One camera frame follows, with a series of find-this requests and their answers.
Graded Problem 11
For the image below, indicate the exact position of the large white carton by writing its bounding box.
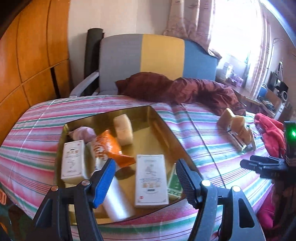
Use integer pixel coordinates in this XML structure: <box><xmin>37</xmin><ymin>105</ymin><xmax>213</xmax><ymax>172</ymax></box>
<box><xmin>134</xmin><ymin>154</ymin><xmax>169</xmax><ymax>208</ymax></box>

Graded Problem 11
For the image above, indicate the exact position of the bright window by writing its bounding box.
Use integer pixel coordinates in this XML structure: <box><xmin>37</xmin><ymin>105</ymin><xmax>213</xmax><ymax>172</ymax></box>
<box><xmin>208</xmin><ymin>0</ymin><xmax>264</xmax><ymax>63</ymax></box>

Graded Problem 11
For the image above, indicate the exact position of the thin metal stand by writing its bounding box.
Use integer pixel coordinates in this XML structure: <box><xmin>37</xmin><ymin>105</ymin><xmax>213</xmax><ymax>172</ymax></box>
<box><xmin>266</xmin><ymin>38</ymin><xmax>285</xmax><ymax>77</ymax></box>

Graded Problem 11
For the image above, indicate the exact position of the striped bed blanket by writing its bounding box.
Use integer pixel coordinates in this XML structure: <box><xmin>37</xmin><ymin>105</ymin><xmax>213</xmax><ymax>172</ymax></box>
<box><xmin>0</xmin><ymin>94</ymin><xmax>285</xmax><ymax>241</ymax></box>

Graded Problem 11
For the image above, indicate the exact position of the red cloth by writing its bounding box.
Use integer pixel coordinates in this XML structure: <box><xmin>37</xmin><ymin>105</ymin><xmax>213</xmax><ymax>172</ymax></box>
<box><xmin>254</xmin><ymin>113</ymin><xmax>287</xmax><ymax>158</ymax></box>

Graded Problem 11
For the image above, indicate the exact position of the pink item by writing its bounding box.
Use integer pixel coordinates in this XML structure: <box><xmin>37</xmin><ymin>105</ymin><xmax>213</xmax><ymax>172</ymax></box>
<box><xmin>69</xmin><ymin>126</ymin><xmax>96</xmax><ymax>143</ymax></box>

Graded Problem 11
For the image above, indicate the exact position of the yellow sponge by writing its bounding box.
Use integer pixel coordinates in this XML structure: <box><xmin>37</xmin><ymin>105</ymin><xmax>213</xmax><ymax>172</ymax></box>
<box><xmin>113</xmin><ymin>113</ymin><xmax>134</xmax><ymax>146</ymax></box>

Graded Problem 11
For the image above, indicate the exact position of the orange snack bag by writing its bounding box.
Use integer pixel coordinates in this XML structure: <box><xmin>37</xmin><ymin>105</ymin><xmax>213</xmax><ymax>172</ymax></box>
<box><xmin>91</xmin><ymin>130</ymin><xmax>136</xmax><ymax>173</ymax></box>

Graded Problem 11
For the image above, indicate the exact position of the wooden desk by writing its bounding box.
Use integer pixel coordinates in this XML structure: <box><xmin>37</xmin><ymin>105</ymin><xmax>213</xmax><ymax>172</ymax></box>
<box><xmin>215</xmin><ymin>76</ymin><xmax>292</xmax><ymax>118</ymax></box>

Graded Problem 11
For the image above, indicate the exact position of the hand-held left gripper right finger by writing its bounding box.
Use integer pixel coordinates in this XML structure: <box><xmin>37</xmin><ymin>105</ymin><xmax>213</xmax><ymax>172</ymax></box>
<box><xmin>176</xmin><ymin>159</ymin><xmax>266</xmax><ymax>241</ymax></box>

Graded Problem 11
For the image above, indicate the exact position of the cardboard box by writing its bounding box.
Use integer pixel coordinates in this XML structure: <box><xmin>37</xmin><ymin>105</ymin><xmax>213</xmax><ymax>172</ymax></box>
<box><xmin>262</xmin><ymin>89</ymin><xmax>282</xmax><ymax>114</ymax></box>

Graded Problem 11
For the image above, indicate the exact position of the black radio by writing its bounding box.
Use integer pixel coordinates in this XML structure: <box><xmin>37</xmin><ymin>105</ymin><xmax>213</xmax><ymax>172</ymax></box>
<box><xmin>269</xmin><ymin>70</ymin><xmax>289</xmax><ymax>102</ymax></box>

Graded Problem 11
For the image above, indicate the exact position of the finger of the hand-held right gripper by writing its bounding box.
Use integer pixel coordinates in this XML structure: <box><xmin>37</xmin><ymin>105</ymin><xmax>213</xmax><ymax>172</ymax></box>
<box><xmin>250</xmin><ymin>155</ymin><xmax>286</xmax><ymax>166</ymax></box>
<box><xmin>240</xmin><ymin>159</ymin><xmax>286</xmax><ymax>179</ymax></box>

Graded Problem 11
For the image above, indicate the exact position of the green carton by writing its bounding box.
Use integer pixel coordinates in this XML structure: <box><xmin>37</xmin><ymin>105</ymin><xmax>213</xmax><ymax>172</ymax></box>
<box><xmin>167</xmin><ymin>163</ymin><xmax>183</xmax><ymax>200</ymax></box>

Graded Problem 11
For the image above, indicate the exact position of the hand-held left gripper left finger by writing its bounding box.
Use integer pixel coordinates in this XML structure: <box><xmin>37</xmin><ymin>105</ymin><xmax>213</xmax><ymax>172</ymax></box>
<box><xmin>29</xmin><ymin>158</ymin><xmax>116</xmax><ymax>241</ymax></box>

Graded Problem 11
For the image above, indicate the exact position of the grey yellow blue armchair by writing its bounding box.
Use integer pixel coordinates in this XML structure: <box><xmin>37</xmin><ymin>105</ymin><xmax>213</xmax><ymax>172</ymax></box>
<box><xmin>69</xmin><ymin>34</ymin><xmax>220</xmax><ymax>96</ymax></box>

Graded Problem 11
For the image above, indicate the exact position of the wooden wardrobe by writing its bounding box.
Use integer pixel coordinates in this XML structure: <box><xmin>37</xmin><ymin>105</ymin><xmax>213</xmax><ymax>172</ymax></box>
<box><xmin>0</xmin><ymin>0</ymin><xmax>71</xmax><ymax>144</ymax></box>

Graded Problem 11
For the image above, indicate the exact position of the gold metal tin box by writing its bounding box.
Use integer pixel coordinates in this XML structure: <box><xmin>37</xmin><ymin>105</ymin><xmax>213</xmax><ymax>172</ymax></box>
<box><xmin>54</xmin><ymin>105</ymin><xmax>201</xmax><ymax>226</ymax></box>

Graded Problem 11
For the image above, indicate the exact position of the black rolled mat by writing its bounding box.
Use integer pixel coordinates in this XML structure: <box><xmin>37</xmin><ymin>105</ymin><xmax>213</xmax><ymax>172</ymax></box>
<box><xmin>84</xmin><ymin>28</ymin><xmax>104</xmax><ymax>80</ymax></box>

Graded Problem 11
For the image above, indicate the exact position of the purple toiletry set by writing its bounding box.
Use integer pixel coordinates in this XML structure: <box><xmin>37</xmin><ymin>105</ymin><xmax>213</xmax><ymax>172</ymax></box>
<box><xmin>223</xmin><ymin>65</ymin><xmax>244</xmax><ymax>87</ymax></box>

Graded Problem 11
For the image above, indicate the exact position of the floral curtain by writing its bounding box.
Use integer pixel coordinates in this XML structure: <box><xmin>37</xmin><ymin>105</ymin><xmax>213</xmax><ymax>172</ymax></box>
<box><xmin>245</xmin><ymin>5</ymin><xmax>275</xmax><ymax>93</ymax></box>
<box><xmin>163</xmin><ymin>0</ymin><xmax>216</xmax><ymax>50</ymax></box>

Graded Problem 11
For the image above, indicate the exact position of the blue container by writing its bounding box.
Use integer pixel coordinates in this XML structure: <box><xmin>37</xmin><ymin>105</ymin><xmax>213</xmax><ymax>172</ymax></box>
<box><xmin>258</xmin><ymin>84</ymin><xmax>269</xmax><ymax>98</ymax></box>

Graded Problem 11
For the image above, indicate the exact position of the maroon padded jacket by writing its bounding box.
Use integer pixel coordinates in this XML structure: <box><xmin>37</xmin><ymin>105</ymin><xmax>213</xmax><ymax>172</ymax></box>
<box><xmin>116</xmin><ymin>72</ymin><xmax>247</xmax><ymax>116</ymax></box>

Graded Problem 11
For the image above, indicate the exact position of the white plastic bag roll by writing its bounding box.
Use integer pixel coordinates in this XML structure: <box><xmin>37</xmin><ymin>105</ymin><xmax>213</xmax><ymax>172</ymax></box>
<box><xmin>103</xmin><ymin>173</ymin><xmax>137</xmax><ymax>222</ymax></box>

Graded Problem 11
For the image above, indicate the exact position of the small white carton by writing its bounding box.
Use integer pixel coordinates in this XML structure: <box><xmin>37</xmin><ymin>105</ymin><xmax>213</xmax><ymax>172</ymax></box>
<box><xmin>61</xmin><ymin>140</ymin><xmax>89</xmax><ymax>183</ymax></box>

